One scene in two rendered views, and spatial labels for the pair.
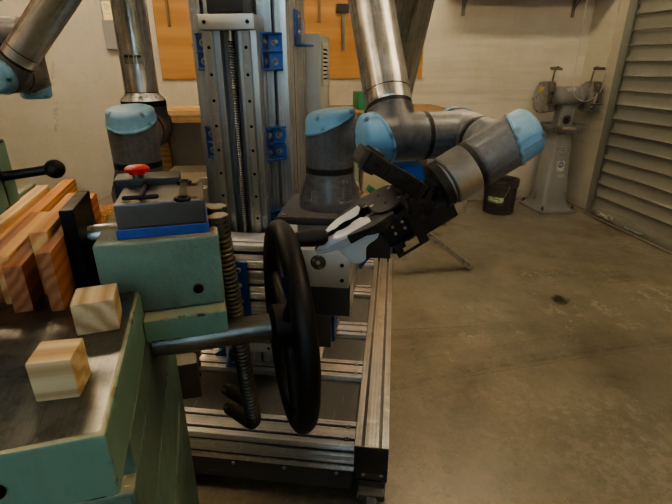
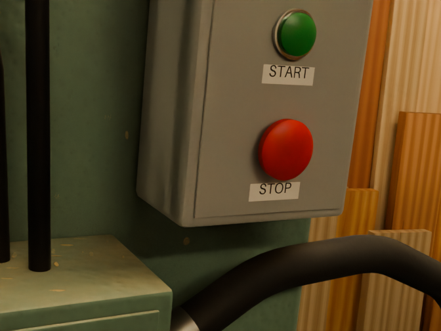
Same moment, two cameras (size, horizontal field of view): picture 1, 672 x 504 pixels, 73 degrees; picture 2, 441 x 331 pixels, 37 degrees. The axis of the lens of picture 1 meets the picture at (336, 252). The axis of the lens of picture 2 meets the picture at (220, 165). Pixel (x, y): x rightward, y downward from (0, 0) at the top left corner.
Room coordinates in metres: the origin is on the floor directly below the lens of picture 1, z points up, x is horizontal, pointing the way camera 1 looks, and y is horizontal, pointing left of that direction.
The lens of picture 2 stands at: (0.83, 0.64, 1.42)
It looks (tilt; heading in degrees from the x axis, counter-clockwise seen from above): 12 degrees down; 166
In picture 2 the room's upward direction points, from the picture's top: 6 degrees clockwise
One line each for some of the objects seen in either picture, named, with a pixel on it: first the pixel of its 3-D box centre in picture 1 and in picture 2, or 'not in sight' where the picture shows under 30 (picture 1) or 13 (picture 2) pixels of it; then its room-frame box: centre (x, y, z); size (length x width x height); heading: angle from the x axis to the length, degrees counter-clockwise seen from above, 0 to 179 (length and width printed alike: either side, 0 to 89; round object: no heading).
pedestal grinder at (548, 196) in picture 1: (558, 140); not in sight; (3.81, -1.83, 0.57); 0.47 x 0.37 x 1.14; 98
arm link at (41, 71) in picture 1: (29, 76); not in sight; (1.24, 0.78, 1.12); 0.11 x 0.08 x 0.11; 7
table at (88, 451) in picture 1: (101, 293); not in sight; (0.52, 0.30, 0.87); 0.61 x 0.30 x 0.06; 16
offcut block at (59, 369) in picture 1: (60, 368); not in sight; (0.30, 0.22, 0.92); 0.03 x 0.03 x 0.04; 11
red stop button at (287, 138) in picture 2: not in sight; (285, 149); (0.53, 0.75, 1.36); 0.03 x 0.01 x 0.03; 106
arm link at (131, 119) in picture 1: (134, 133); not in sight; (1.17, 0.51, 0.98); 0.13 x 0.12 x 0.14; 7
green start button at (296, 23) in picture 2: not in sight; (297, 34); (0.53, 0.75, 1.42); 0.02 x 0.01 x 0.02; 106
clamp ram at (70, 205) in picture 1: (109, 233); not in sight; (0.53, 0.28, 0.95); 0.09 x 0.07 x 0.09; 16
